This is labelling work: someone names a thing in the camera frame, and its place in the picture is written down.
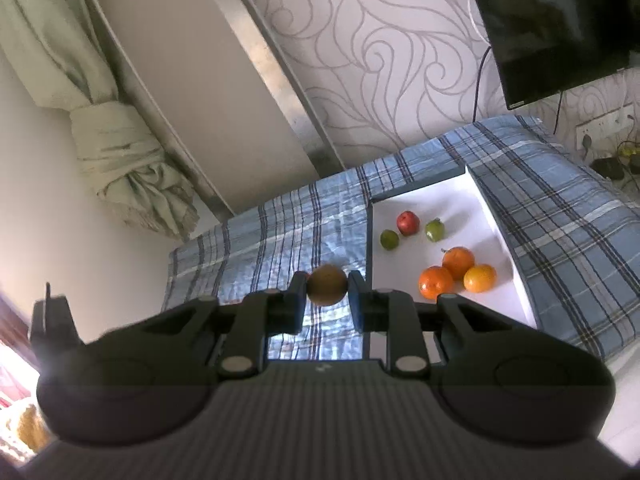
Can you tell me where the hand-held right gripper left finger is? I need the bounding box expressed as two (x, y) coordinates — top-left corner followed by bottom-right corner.
(102, 271), (309, 378)

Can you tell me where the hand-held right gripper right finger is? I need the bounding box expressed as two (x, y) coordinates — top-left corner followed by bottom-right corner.
(347, 270), (538, 378)

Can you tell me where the round brown fruit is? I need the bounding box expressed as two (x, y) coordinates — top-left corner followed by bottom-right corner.
(306, 264), (349, 306)

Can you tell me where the orange with dark stem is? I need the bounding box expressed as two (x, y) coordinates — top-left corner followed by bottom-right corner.
(418, 266), (455, 300)

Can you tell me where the red apple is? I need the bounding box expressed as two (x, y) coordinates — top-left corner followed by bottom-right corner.
(396, 210), (421, 236)

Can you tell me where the round orange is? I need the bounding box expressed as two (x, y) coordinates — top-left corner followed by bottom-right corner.
(442, 246), (476, 281)

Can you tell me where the yellow orange oval fruit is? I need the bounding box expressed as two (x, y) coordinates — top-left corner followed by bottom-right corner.
(463, 263), (498, 294)

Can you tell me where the white tray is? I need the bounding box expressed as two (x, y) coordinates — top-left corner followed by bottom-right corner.
(366, 164), (539, 332)

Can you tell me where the tied pale green curtain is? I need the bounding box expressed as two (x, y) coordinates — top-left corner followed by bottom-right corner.
(0, 0), (201, 241)

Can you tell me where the blue plaid blanket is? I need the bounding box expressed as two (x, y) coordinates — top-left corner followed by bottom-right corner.
(162, 115), (640, 362)

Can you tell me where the black power adapter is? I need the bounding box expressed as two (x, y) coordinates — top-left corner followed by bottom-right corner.
(590, 157), (626, 181)

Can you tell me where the black television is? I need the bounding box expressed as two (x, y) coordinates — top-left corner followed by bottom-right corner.
(457, 0), (640, 111)

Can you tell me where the black television cable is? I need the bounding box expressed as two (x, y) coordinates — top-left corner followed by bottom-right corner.
(472, 42), (493, 123)

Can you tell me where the white wall outlet panel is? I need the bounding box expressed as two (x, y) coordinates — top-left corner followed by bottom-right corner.
(574, 104), (640, 152)

